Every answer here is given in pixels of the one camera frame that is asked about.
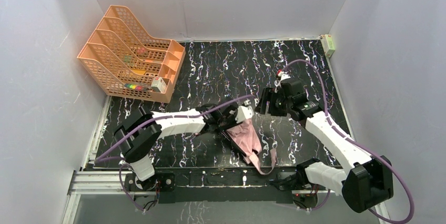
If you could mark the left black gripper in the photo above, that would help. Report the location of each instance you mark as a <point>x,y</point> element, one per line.
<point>229,123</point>

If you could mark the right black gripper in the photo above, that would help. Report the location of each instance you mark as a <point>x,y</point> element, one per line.
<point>271,102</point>

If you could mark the pink and black folding umbrella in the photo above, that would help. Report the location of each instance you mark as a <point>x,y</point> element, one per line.
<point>245,139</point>

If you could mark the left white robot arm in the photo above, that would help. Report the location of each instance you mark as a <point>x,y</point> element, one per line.
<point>143,128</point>

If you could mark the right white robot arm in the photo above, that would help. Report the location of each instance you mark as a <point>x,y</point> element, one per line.
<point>363,181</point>

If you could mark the small white red box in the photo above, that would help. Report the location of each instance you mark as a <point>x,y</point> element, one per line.
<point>159,85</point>

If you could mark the colourful marker set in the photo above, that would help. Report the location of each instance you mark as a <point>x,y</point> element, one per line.
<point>136,87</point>

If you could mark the orange plastic file organizer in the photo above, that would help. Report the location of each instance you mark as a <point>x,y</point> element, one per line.
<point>120,51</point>

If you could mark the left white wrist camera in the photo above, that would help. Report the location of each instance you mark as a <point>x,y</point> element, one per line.
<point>244,111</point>

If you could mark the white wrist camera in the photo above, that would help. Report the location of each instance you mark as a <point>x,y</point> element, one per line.
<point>280,76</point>
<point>244,111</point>

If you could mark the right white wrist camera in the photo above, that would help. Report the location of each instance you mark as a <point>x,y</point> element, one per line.
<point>280,76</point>

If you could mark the white green wall socket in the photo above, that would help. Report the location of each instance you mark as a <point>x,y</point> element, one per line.
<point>328,45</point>

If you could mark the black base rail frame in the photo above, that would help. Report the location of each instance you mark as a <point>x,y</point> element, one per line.
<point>224,184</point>

